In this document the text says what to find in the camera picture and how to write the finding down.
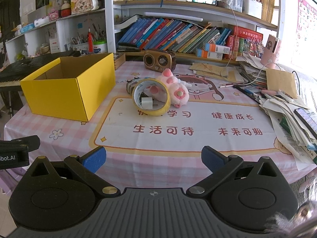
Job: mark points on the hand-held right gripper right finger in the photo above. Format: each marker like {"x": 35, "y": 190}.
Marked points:
{"x": 213, "y": 160}

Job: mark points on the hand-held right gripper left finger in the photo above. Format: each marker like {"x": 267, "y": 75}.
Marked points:
{"x": 95, "y": 160}

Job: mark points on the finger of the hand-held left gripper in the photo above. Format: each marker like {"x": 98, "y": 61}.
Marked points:
{"x": 32, "y": 141}

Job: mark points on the yellow cardboard box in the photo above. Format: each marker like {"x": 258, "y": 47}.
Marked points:
{"x": 57, "y": 96}

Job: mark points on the yellow tape roll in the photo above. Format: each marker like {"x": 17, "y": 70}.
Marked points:
{"x": 154, "y": 112}

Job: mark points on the grey purple toy camera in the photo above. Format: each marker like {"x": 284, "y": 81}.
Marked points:
{"x": 130, "y": 85}

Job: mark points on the pink plush toy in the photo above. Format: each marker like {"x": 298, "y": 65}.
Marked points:
{"x": 173, "y": 84}

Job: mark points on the black keyboard stand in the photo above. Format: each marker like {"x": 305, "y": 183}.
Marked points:
{"x": 10, "y": 101}

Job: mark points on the pink checked printed tablecloth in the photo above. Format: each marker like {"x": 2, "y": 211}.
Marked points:
{"x": 148, "y": 141}

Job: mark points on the black coloured pencil case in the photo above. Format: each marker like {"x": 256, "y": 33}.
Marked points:
{"x": 247, "y": 93}

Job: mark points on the black electronic keyboard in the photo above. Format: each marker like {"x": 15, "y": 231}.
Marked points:
{"x": 29, "y": 63}

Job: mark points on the messy stack of papers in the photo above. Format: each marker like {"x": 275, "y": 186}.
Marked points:
{"x": 284, "y": 119}

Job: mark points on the pile of brown envelopes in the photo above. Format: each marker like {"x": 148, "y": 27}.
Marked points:
{"x": 210, "y": 69}

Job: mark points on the stacked beige bowls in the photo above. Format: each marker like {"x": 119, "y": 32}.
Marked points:
{"x": 45, "y": 49}

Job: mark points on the white box red label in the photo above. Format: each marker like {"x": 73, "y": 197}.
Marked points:
{"x": 54, "y": 44}

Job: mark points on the dark tablet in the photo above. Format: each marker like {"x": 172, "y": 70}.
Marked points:
{"x": 305, "y": 120}

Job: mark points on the wooden chessboard box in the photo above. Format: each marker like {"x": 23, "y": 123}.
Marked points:
{"x": 120, "y": 60}

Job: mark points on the fuzzy grey sleeve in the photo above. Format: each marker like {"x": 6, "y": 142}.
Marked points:
{"x": 297, "y": 218}

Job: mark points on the brown paper envelope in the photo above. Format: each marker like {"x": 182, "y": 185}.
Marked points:
{"x": 281, "y": 83}

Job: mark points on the white printed pen cup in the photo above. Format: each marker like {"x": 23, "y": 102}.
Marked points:
{"x": 80, "y": 47}

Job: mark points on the orange white small carton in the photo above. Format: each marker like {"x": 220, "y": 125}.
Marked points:
{"x": 208, "y": 54}
{"x": 216, "y": 48}

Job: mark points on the white jar green lid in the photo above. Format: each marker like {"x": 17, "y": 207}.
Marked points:
{"x": 100, "y": 47}

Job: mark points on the blue tissue pack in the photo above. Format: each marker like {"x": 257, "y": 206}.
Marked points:
{"x": 26, "y": 28}

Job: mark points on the brown retro radio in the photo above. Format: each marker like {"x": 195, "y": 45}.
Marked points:
{"x": 158, "y": 60}

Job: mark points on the black stapler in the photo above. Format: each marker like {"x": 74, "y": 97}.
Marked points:
{"x": 128, "y": 48}

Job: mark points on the red tassel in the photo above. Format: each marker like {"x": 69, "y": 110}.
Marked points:
{"x": 89, "y": 39}

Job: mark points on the white wipes pack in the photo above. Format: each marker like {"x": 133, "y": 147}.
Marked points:
{"x": 41, "y": 21}

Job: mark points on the colourful character stands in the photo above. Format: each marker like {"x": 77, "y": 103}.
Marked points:
{"x": 253, "y": 47}

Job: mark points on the pink desk holder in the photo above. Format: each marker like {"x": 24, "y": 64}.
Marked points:
{"x": 271, "y": 54}

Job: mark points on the bunch of pens and brushes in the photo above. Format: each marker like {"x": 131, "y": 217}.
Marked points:
{"x": 99, "y": 36}

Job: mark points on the small pink box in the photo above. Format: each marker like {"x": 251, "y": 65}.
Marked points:
{"x": 53, "y": 16}

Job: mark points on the grey box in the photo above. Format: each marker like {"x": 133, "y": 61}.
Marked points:
{"x": 37, "y": 13}

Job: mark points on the thick red dictionary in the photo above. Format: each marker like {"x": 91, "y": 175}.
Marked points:
{"x": 247, "y": 33}

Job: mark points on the row of leaning colourful books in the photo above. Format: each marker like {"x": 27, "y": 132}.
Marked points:
{"x": 173, "y": 34}

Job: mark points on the red white round doll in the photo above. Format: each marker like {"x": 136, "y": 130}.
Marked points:
{"x": 66, "y": 11}

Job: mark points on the white bookshelf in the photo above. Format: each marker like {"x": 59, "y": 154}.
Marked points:
{"x": 109, "y": 17}

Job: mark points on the white pen organizer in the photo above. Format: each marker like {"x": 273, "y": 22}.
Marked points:
{"x": 252, "y": 8}

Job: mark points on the clear marker organizer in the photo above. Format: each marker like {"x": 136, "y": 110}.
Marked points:
{"x": 230, "y": 2}

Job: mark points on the row of yellow books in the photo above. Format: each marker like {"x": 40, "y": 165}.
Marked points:
{"x": 268, "y": 2}

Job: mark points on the pink alphabet wall poster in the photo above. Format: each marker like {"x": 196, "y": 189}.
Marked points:
{"x": 304, "y": 29}

